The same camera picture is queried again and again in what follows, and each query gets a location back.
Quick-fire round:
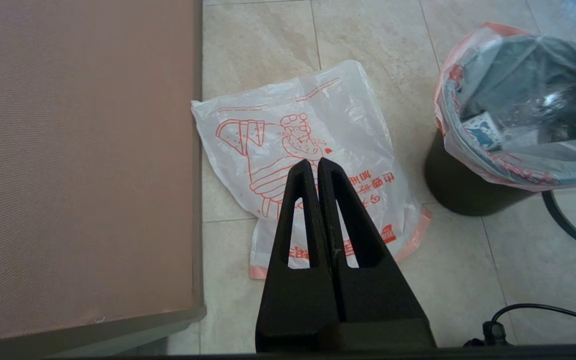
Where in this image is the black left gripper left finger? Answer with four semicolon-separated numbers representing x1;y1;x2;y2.
255;159;340;353

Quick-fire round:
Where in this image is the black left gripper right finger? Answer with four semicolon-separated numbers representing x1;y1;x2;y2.
317;157;436;351

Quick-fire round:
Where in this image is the grey bin retaining ring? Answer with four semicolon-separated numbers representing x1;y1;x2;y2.
541;190;576;254

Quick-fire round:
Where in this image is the bottle-filled white orange trash bag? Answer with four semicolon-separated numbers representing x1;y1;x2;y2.
433;21;576;192

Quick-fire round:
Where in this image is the black round trash bin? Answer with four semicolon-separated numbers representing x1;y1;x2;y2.
424;127;544;217

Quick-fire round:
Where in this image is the fresh white red-printed bag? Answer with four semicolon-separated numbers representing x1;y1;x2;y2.
190;60;432;280

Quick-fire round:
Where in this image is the crushed clear plastic bottle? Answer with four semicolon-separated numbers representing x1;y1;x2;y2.
513;75;576;143

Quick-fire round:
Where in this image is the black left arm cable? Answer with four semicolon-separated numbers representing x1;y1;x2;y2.
463;303;576;348

